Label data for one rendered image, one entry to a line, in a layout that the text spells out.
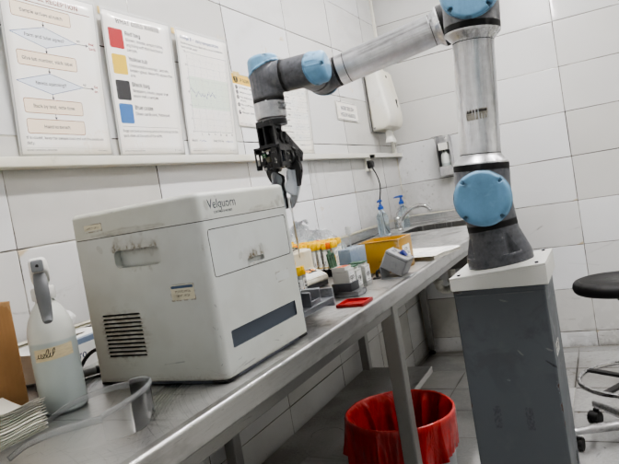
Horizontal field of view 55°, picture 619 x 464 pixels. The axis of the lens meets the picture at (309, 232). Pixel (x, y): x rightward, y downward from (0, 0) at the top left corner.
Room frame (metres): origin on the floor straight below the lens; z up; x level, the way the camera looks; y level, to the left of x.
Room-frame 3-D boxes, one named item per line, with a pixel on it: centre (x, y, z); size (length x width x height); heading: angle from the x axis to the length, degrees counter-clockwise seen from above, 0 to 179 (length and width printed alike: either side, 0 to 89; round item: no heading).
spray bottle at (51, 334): (0.91, 0.42, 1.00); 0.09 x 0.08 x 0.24; 63
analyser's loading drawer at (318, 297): (1.23, 0.05, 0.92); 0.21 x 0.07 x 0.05; 153
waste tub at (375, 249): (1.87, -0.23, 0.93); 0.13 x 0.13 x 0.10; 62
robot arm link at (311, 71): (1.41, -0.06, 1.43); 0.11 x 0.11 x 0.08; 71
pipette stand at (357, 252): (1.76, -0.11, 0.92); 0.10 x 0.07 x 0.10; 148
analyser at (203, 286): (1.10, 0.22, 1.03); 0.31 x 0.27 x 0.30; 153
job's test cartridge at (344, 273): (1.52, -0.07, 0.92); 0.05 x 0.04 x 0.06; 61
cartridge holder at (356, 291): (1.52, -0.07, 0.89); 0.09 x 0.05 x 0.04; 61
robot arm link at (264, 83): (1.43, 0.04, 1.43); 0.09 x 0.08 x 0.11; 71
